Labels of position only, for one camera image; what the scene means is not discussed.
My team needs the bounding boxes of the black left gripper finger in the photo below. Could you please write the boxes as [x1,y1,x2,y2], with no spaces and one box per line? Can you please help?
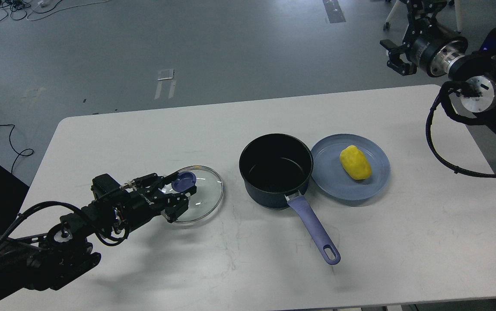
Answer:
[162,186,197,224]
[121,172,178,194]

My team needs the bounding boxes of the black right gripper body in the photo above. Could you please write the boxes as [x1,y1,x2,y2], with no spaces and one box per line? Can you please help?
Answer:
[410,24,468,77]

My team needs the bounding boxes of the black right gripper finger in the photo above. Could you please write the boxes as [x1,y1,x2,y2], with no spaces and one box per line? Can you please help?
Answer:
[397,0,447,33]
[380,39,417,76]

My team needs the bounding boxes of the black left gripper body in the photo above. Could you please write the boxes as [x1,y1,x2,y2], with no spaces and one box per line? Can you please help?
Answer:
[114,190,175,229]

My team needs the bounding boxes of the glass pot lid blue knob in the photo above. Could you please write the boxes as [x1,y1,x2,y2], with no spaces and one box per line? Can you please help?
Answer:
[162,165,224,224]

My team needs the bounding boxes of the yellow potato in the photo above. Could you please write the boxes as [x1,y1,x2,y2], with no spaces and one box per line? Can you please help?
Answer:
[339,145,372,181]

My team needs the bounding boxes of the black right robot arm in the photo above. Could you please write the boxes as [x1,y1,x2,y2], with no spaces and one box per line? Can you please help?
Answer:
[380,0,496,178]

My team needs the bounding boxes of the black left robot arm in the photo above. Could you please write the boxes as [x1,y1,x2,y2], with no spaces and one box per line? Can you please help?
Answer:
[0,171,197,301]

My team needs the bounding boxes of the white chair legs with casters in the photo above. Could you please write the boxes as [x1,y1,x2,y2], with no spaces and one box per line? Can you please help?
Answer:
[383,0,463,34]

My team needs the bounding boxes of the blue round plate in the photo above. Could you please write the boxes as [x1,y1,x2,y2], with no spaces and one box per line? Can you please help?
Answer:
[311,133,391,201]

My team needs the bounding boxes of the dark blue saucepan purple handle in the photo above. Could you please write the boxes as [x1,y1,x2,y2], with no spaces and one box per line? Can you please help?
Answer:
[238,133,341,265]

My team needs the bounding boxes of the black floor cables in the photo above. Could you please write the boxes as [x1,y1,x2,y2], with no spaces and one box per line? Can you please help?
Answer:
[0,0,110,26]

